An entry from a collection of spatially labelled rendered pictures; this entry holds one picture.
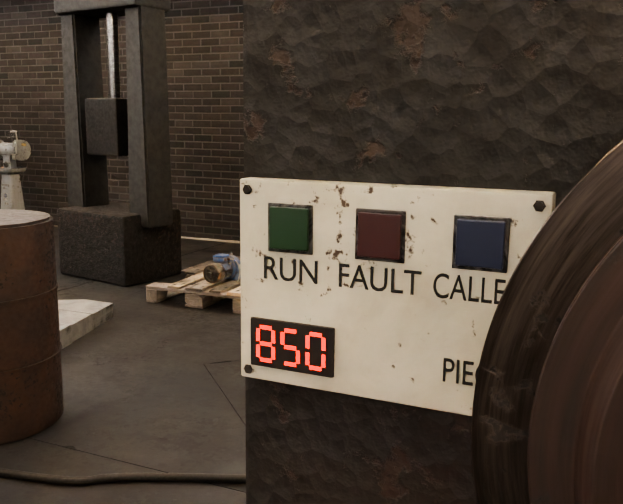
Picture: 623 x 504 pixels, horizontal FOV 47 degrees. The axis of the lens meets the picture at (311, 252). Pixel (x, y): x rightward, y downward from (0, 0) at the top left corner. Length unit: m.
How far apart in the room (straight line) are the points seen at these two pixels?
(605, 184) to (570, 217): 0.02
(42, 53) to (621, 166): 8.81
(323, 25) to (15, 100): 8.84
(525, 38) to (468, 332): 0.22
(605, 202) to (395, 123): 0.23
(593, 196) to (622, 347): 0.08
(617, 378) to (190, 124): 7.51
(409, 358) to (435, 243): 0.10
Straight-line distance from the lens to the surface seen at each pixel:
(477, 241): 0.55
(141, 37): 5.68
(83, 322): 4.54
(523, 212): 0.55
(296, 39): 0.63
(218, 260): 5.07
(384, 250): 0.57
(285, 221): 0.60
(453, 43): 0.58
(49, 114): 9.03
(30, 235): 3.04
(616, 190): 0.41
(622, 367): 0.39
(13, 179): 8.98
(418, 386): 0.60
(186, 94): 7.84
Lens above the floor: 1.29
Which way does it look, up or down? 10 degrees down
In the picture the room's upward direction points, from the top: 1 degrees clockwise
